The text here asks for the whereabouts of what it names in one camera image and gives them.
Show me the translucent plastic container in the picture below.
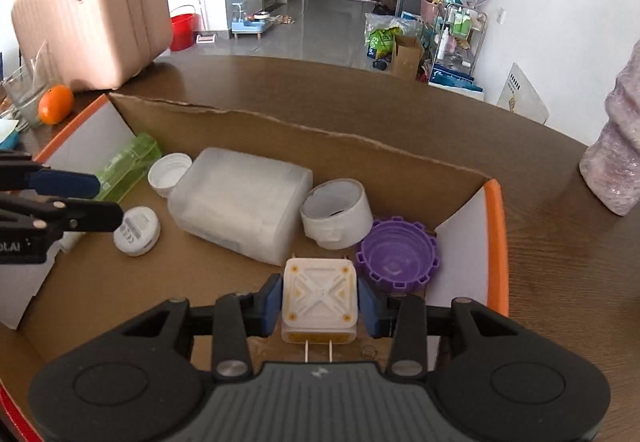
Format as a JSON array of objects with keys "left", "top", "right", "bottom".
[{"left": 167, "top": 147, "right": 314, "bottom": 267}]

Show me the pink hard suitcase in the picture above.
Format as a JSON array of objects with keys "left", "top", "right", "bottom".
[{"left": 11, "top": 0, "right": 174, "bottom": 91}]

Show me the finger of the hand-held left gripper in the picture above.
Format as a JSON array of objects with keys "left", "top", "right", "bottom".
[
  {"left": 0, "top": 196, "right": 124, "bottom": 233},
  {"left": 0, "top": 151, "right": 101, "bottom": 199}
]

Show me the green spray bottle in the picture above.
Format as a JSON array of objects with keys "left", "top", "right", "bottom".
[{"left": 92, "top": 133, "right": 163, "bottom": 203}]

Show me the pet water feeder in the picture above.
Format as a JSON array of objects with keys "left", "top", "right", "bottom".
[{"left": 231, "top": 0, "right": 278, "bottom": 41}]

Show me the blue flat package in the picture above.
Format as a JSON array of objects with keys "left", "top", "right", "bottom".
[{"left": 427, "top": 64, "right": 486, "bottom": 100}]

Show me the white tape roll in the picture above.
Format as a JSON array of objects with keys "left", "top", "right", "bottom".
[{"left": 300, "top": 179, "right": 374, "bottom": 251}]

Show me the green plastic bag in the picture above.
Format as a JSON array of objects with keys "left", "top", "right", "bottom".
[{"left": 364, "top": 13, "right": 423, "bottom": 60}]

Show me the red plastic bucket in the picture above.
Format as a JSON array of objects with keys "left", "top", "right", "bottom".
[{"left": 170, "top": 5, "right": 197, "bottom": 51}]

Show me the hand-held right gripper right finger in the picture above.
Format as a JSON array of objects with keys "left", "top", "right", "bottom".
[{"left": 360, "top": 280, "right": 521, "bottom": 382}]

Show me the small brown cardboard box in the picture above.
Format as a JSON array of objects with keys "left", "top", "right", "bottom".
[{"left": 390, "top": 34, "right": 426, "bottom": 80}]

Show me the white board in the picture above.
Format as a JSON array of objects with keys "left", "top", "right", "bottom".
[{"left": 496, "top": 62, "right": 550, "bottom": 125}]

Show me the clear glass cup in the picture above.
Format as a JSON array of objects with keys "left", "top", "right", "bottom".
[{"left": 1, "top": 52, "right": 51, "bottom": 129}]

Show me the storage trolley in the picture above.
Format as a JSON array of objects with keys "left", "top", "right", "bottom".
[{"left": 420, "top": 0, "right": 488, "bottom": 82}]

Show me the white ribbed bottle cap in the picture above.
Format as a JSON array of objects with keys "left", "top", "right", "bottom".
[{"left": 147, "top": 153, "right": 193, "bottom": 199}]

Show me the red cardboard box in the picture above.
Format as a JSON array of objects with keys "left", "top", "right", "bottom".
[{"left": 0, "top": 92, "right": 510, "bottom": 442}]

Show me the blue tissue box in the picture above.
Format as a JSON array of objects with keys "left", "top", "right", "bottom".
[{"left": 0, "top": 118, "right": 23, "bottom": 153}]

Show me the white round lid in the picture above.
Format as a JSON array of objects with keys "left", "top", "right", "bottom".
[{"left": 113, "top": 207, "right": 162, "bottom": 257}]

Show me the orange fruit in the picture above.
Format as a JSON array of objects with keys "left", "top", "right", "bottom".
[{"left": 38, "top": 84, "right": 75, "bottom": 125}]

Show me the white power adapter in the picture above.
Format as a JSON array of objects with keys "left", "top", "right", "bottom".
[{"left": 281, "top": 252, "right": 360, "bottom": 365}]

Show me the purple notched lid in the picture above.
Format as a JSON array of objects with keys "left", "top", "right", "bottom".
[{"left": 356, "top": 217, "right": 442, "bottom": 295}]

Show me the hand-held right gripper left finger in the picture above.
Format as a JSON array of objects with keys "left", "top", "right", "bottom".
[{"left": 122, "top": 274, "right": 284, "bottom": 383}]

